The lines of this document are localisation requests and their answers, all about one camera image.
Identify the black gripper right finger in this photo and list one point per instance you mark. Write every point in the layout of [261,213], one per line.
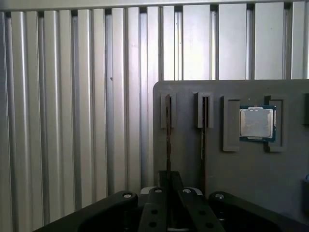
[193,212]

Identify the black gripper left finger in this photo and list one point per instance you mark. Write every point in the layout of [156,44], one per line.
[154,212]

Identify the blue RAM stick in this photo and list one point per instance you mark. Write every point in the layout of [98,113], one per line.
[168,135]
[204,145]

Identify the grey parts rack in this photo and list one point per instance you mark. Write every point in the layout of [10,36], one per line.
[241,169]

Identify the silver CPU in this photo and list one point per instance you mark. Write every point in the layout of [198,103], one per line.
[256,123]

